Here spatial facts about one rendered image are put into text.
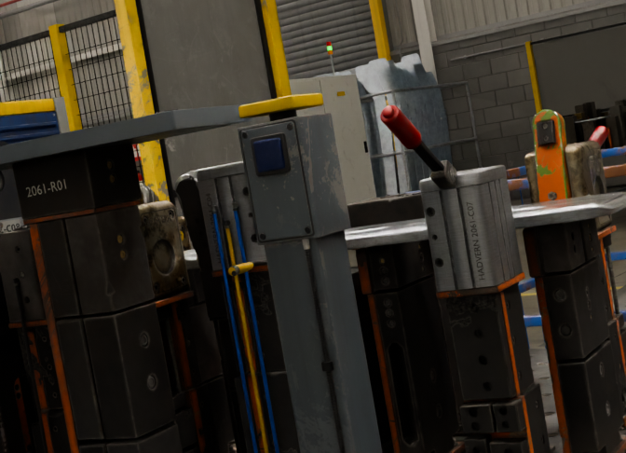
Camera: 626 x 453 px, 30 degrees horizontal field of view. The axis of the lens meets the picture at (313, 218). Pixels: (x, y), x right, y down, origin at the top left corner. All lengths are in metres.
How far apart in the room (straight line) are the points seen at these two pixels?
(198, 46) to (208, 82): 0.15
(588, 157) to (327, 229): 0.53
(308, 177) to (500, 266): 0.24
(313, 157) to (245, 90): 3.99
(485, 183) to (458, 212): 0.04
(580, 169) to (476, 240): 0.34
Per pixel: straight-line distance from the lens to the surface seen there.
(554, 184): 1.48
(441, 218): 1.18
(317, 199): 1.06
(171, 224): 1.43
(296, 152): 1.06
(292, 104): 1.06
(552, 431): 1.56
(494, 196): 1.19
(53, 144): 1.18
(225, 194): 1.29
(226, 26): 5.03
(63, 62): 6.24
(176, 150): 4.66
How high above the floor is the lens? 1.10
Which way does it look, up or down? 3 degrees down
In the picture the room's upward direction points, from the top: 10 degrees counter-clockwise
